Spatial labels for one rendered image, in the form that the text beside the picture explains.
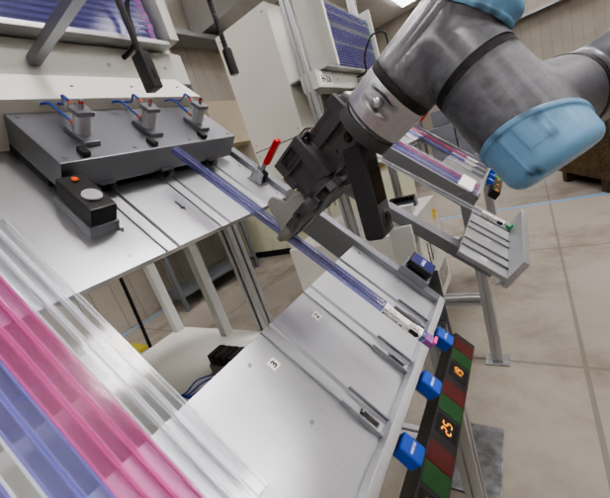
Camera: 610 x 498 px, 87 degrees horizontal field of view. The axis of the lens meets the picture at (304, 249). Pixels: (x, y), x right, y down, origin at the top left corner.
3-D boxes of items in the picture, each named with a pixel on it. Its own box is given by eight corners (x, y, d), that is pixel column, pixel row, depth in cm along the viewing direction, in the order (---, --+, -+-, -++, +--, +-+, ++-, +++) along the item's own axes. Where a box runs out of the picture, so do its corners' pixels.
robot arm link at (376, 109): (430, 114, 36) (412, 119, 30) (400, 144, 39) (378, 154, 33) (386, 66, 37) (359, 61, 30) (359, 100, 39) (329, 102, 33)
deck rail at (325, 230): (425, 316, 66) (444, 297, 62) (423, 321, 64) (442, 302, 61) (186, 138, 82) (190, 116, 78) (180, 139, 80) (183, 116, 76)
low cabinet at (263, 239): (306, 222, 590) (293, 182, 571) (421, 201, 465) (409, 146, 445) (246, 261, 462) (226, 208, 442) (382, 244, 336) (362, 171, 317)
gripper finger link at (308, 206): (296, 216, 46) (333, 175, 41) (304, 225, 46) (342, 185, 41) (278, 226, 43) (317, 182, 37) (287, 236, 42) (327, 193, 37)
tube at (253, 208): (431, 343, 44) (436, 338, 43) (429, 349, 43) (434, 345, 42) (178, 152, 55) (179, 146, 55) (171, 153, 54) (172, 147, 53)
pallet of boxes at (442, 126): (492, 172, 493) (479, 95, 465) (438, 184, 542) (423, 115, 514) (498, 159, 580) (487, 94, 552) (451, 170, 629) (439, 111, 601)
